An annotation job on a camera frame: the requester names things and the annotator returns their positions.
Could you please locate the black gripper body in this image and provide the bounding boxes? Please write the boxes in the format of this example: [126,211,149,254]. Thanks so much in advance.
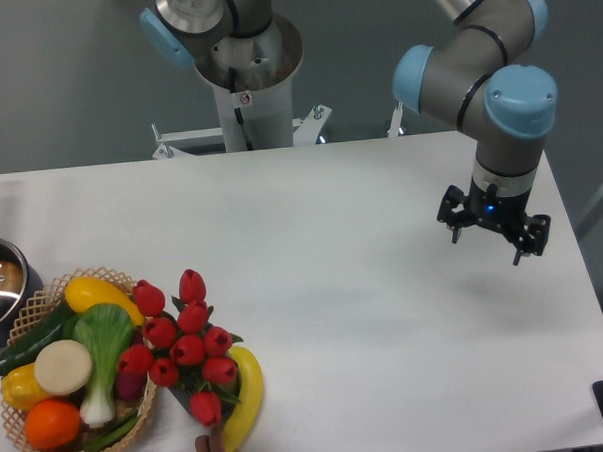
[458,180,529,236]

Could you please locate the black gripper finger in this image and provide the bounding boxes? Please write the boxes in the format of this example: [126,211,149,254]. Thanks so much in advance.
[436,185,470,243]
[512,214,552,266]

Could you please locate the red tulip bouquet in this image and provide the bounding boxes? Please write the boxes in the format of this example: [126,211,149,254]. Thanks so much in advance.
[117,269,240,427]

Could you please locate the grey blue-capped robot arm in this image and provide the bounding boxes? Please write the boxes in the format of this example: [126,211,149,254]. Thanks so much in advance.
[392,0,558,261]

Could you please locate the grey robot base column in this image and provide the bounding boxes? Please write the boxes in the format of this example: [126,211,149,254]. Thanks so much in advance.
[139,0,303,147]

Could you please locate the yellow banana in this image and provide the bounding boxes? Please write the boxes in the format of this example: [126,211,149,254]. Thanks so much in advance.
[222,347,264,452]

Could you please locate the green bok choy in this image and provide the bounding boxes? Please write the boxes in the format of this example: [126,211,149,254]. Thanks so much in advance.
[73,303,134,428]

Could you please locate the purple vegetable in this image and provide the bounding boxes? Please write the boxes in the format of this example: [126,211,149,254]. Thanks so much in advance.
[114,373,147,401]

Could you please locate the yellow squash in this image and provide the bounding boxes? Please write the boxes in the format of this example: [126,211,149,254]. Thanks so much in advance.
[64,275,145,326]

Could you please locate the green bean pods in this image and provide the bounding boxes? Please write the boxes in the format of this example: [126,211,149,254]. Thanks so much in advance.
[82,410,139,452]

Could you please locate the round beige bun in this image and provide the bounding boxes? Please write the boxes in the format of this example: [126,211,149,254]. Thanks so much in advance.
[34,339,93,396]

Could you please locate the woven wicker basket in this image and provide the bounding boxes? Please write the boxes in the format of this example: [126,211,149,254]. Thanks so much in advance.
[0,267,157,452]

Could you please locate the dark green cucumber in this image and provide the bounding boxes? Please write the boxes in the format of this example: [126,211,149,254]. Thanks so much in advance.
[0,301,75,376]

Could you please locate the orange fruit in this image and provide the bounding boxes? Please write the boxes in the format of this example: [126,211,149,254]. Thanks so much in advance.
[24,398,82,450]

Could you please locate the yellow bell pepper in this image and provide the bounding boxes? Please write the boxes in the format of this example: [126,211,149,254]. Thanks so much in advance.
[1,363,52,411]

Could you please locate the white metal frame bracket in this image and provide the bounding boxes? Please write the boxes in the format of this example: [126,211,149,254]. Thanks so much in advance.
[151,104,333,159]

